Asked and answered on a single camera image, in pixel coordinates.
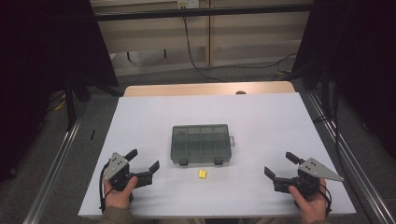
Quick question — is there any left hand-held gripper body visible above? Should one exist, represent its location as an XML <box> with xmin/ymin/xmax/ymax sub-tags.
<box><xmin>103</xmin><ymin>151</ymin><xmax>140</xmax><ymax>191</ymax></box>

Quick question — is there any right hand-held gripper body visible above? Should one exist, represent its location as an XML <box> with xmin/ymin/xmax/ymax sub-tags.
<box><xmin>273</xmin><ymin>157</ymin><xmax>345</xmax><ymax>198</ymax></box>

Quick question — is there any smoky clear plastic organizer box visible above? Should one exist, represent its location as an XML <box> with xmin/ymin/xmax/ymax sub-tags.
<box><xmin>170</xmin><ymin>124</ymin><xmax>236</xmax><ymax>166</ymax></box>

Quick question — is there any person's left hand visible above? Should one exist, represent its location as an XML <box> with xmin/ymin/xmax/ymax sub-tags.
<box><xmin>103</xmin><ymin>175</ymin><xmax>139</xmax><ymax>210</ymax></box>

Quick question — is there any person's right hand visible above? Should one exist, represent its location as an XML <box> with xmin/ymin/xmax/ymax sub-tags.
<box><xmin>288</xmin><ymin>178</ymin><xmax>330</xmax><ymax>223</ymax></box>

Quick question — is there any white table cover board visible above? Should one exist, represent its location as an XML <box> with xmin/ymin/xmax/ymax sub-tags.
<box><xmin>78</xmin><ymin>92</ymin><xmax>357</xmax><ymax>218</ymax></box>

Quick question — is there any black metal stand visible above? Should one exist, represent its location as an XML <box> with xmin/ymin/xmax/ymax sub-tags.
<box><xmin>320</xmin><ymin>62</ymin><xmax>332</xmax><ymax>119</ymax></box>
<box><xmin>64</xmin><ymin>74</ymin><xmax>78</xmax><ymax>131</ymax></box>

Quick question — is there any light wooden table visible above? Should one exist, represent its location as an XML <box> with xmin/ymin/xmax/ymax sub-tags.
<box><xmin>123</xmin><ymin>81</ymin><xmax>296</xmax><ymax>97</ymax></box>

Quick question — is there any black curtain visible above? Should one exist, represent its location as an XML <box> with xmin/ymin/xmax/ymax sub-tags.
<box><xmin>292</xmin><ymin>0</ymin><xmax>396</xmax><ymax>160</ymax></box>
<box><xmin>0</xmin><ymin>0</ymin><xmax>120</xmax><ymax>182</ymax></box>

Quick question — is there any light wooden vertical strip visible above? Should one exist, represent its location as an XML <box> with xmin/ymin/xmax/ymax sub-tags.
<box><xmin>206</xmin><ymin>0</ymin><xmax>213</xmax><ymax>67</ymax></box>

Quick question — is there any black horizontal bar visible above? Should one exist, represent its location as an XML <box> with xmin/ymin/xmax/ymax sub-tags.
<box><xmin>92</xmin><ymin>3</ymin><xmax>314</xmax><ymax>22</ymax></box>

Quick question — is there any left hand-held gripper cable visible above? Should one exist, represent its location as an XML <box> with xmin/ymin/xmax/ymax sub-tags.
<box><xmin>98</xmin><ymin>161</ymin><xmax>110</xmax><ymax>213</ymax></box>

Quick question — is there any hand-held gripper cable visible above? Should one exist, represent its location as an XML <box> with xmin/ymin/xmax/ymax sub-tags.
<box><xmin>98</xmin><ymin>161</ymin><xmax>110</xmax><ymax>213</ymax></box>
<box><xmin>317</xmin><ymin>183</ymin><xmax>332</xmax><ymax>217</ymax></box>

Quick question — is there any right hand-held gripper cable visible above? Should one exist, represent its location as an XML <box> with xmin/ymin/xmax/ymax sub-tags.
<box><xmin>317</xmin><ymin>183</ymin><xmax>332</xmax><ymax>217</ymax></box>

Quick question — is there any aluminium floor rail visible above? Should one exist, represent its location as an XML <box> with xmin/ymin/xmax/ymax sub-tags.
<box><xmin>22</xmin><ymin>118</ymin><xmax>83</xmax><ymax>224</ymax></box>
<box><xmin>307</xmin><ymin>91</ymin><xmax>396</xmax><ymax>224</ymax></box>

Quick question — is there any black floor cable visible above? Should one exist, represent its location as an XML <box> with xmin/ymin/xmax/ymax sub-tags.
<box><xmin>199</xmin><ymin>52</ymin><xmax>298</xmax><ymax>71</ymax></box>

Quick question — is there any black wall cable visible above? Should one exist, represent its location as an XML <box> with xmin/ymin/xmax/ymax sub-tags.
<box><xmin>181</xmin><ymin>17</ymin><xmax>226</xmax><ymax>83</ymax></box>

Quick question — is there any white wall socket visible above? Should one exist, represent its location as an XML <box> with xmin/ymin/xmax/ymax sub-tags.
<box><xmin>177</xmin><ymin>0</ymin><xmax>200</xmax><ymax>9</ymax></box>

